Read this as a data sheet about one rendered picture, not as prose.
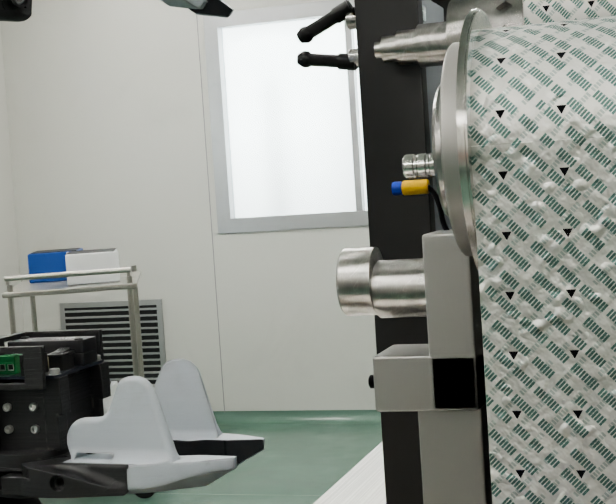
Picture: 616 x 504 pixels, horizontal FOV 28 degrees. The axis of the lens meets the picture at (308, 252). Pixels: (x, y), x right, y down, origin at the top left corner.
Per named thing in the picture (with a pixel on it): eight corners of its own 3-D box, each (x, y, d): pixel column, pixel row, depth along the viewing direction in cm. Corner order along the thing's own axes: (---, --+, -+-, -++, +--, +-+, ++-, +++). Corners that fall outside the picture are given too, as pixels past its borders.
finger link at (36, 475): (109, 472, 62) (-28, 464, 66) (111, 502, 62) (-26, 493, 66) (161, 451, 66) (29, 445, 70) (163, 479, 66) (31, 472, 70)
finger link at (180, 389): (257, 359, 67) (93, 366, 68) (264, 467, 67) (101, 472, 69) (267, 351, 70) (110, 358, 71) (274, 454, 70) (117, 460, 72)
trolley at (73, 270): (35, 466, 588) (18, 251, 582) (158, 455, 594) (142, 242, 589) (12, 515, 497) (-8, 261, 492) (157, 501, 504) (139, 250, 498)
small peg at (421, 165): (406, 181, 71) (406, 157, 71) (455, 178, 70) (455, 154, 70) (401, 175, 69) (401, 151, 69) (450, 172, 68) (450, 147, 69)
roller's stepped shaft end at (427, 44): (382, 73, 95) (379, 31, 95) (459, 65, 93) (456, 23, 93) (371, 70, 92) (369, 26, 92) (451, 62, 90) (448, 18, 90)
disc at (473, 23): (509, 273, 74) (495, 24, 73) (517, 272, 74) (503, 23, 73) (466, 299, 60) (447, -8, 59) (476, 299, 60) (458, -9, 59)
